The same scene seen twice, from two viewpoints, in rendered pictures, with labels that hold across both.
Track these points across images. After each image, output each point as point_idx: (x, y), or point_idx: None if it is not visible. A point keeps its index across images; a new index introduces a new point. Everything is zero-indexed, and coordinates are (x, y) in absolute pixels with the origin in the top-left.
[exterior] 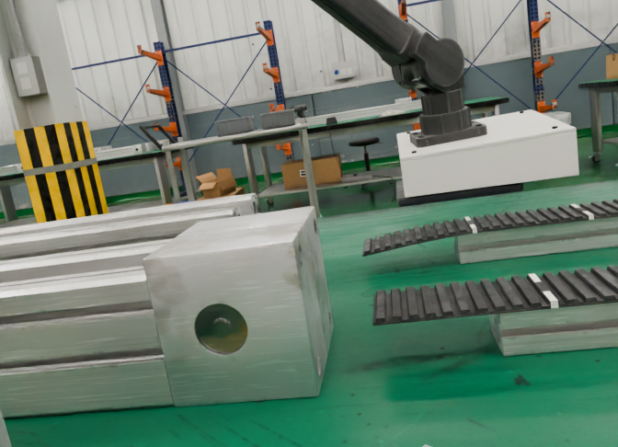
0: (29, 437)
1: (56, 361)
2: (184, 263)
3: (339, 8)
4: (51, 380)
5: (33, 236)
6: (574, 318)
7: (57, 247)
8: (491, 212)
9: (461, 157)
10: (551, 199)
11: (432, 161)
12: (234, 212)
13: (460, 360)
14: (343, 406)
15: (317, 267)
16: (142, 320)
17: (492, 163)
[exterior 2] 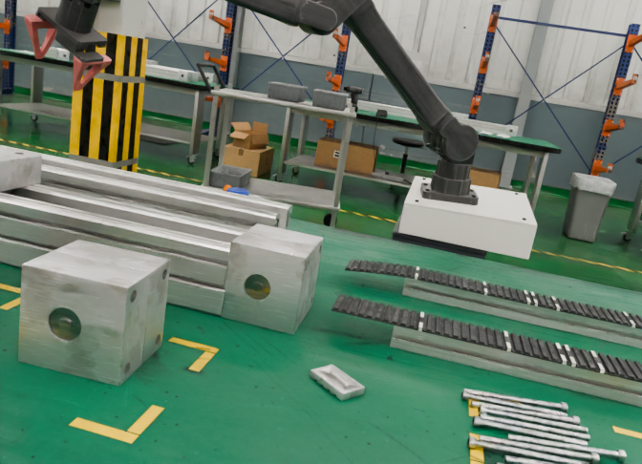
0: None
1: None
2: (250, 250)
3: (395, 80)
4: None
5: (146, 189)
6: (428, 339)
7: (160, 200)
8: (446, 266)
9: (448, 218)
10: (492, 271)
11: (427, 213)
12: (275, 218)
13: (368, 341)
14: (303, 342)
15: (313, 271)
16: (220, 269)
17: (469, 229)
